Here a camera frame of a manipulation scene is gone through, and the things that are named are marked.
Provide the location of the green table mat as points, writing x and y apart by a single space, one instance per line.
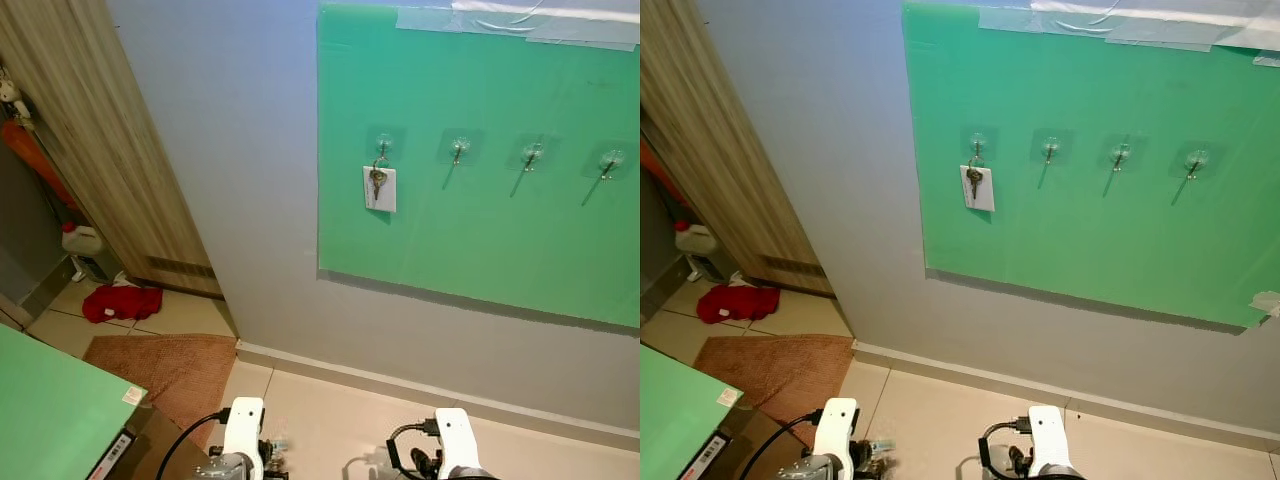
50 410
680 420

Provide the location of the green wall board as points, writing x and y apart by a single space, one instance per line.
500 250
1100 250

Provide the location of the brown floor rug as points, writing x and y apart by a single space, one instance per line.
170 370
780 375

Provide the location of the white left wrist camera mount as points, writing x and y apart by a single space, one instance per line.
835 425
243 425

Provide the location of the clear adhesive wall hook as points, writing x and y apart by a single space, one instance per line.
383 145
532 152
610 160
458 148
1120 153
1196 160
1050 148
978 142

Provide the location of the white plastic jug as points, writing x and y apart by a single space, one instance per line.
695 240
82 240

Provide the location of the white barcode label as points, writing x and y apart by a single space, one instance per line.
112 455
705 458

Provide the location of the white corner tape piece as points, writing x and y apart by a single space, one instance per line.
1268 303

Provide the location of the small white corner sticker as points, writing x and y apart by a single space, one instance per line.
728 396
133 396

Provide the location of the orange stick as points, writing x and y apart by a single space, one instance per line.
660 170
30 150

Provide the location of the metal key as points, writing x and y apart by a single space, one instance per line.
377 180
974 180

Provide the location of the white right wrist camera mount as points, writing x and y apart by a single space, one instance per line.
455 440
1048 440

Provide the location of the red cloth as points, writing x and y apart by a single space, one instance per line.
120 303
735 303

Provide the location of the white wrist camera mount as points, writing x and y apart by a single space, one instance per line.
835 425
455 440
243 425
1048 440

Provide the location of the wooden door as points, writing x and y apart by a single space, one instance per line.
100 120
730 130

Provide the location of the white key tag card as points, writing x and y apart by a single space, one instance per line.
388 200
987 200

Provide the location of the white baseboard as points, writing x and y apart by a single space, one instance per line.
1000 385
400 385

